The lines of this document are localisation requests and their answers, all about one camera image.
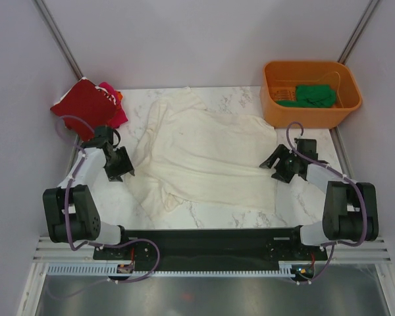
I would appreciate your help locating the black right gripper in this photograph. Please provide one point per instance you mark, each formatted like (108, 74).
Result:
(280, 152)

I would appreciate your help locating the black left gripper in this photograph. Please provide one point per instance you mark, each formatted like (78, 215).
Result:
(126, 166)

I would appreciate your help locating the cream white t shirt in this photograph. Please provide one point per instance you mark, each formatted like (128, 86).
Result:
(189, 153)

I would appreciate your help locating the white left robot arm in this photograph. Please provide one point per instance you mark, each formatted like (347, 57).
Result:
(70, 211)

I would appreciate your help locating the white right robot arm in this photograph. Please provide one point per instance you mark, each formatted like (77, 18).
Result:
(350, 210)

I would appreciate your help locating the pink folded t shirt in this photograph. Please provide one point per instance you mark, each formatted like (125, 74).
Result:
(119, 117)

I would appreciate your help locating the orange folded t shirt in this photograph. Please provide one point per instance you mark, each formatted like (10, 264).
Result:
(119, 96)

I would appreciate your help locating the dark red folded t shirt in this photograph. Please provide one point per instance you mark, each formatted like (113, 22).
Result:
(85, 108)

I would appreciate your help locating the green t shirt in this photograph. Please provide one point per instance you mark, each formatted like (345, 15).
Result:
(311, 96)

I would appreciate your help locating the orange plastic basket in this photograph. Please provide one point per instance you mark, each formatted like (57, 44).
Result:
(281, 78)

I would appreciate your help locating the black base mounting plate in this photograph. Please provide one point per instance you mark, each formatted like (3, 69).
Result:
(211, 249)

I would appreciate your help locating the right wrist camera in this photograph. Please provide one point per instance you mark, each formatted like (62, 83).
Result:
(307, 147)

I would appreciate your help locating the white slotted cable duct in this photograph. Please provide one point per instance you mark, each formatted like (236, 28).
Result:
(284, 269)

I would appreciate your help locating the aluminium frame rail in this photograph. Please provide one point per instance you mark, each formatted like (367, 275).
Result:
(369, 252)

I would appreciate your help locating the right corner aluminium post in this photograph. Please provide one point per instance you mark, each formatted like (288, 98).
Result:
(358, 31)

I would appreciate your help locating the corner aluminium post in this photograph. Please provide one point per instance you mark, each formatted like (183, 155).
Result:
(358, 31)
(58, 37)

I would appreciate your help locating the left corner aluminium post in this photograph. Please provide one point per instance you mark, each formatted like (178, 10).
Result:
(58, 37)

